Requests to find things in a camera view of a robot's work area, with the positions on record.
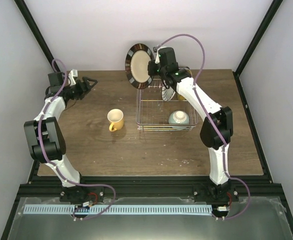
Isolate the black aluminium frame post right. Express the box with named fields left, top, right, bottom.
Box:
left=235, top=0, right=285, bottom=73

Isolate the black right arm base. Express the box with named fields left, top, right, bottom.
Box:
left=192, top=180, right=239, bottom=203

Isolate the black front frame rail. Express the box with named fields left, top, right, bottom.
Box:
left=17, top=175, right=284, bottom=198

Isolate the black aluminium frame post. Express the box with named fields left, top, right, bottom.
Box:
left=235, top=0, right=285, bottom=73
left=14, top=0, right=60, bottom=72

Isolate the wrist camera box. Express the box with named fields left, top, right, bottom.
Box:
left=153, top=45, right=161, bottom=64
left=68, top=69, right=78, bottom=86

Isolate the blue striped white plate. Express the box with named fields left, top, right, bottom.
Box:
left=161, top=86, right=176, bottom=102

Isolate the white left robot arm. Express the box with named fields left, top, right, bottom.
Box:
left=23, top=69, right=98, bottom=202

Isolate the yellow ceramic mug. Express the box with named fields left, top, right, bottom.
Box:
left=107, top=109, right=124, bottom=132

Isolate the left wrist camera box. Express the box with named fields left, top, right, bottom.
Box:
left=68, top=69, right=78, bottom=86

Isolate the dark multicolour rimmed plate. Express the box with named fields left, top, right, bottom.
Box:
left=125, top=43, right=155, bottom=90

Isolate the yellow woven bamboo plate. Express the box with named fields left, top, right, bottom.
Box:
left=177, top=68, right=193, bottom=101

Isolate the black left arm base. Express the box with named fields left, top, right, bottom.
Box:
left=59, top=186, right=105, bottom=204

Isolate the black aluminium frame post left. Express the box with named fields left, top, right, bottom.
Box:
left=14, top=0, right=60, bottom=72

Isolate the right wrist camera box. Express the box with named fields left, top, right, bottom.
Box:
left=153, top=45, right=161, bottom=64

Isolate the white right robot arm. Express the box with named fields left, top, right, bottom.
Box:
left=148, top=46, right=233, bottom=202

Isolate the light blue slotted cable duct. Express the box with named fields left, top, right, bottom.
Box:
left=23, top=204, right=213, bottom=216

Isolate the green dotted white bowl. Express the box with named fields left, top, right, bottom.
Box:
left=168, top=110, right=190, bottom=131

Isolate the steel wire dish rack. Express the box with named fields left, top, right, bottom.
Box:
left=136, top=76, right=200, bottom=131

